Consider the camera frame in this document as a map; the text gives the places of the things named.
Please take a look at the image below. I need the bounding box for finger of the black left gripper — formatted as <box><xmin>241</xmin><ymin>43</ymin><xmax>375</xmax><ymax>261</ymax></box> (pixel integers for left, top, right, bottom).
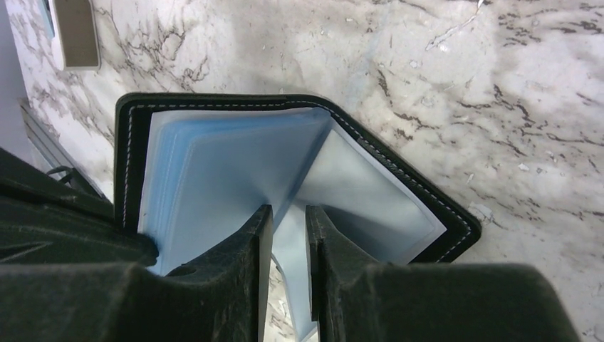
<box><xmin>1</xmin><ymin>150</ymin><xmax>158</xmax><ymax>266</ymax></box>

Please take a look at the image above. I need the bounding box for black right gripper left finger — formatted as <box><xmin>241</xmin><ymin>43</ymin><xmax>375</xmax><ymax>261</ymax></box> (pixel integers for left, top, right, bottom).
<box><xmin>1</xmin><ymin>205</ymin><xmax>273</xmax><ymax>341</ymax></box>

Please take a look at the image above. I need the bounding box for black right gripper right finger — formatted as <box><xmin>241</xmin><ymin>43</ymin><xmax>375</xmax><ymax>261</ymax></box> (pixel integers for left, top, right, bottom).
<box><xmin>306</xmin><ymin>206</ymin><xmax>580</xmax><ymax>341</ymax></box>

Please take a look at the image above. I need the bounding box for black leather card holder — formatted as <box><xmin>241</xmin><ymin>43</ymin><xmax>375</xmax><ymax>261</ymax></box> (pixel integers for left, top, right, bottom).
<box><xmin>113</xmin><ymin>92</ymin><xmax>483</xmax><ymax>342</ymax></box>

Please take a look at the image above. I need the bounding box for grey metal table edge rail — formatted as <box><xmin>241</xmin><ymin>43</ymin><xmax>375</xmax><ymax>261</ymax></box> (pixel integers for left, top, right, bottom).
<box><xmin>18</xmin><ymin>98</ymin><xmax>108</xmax><ymax>201</ymax></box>

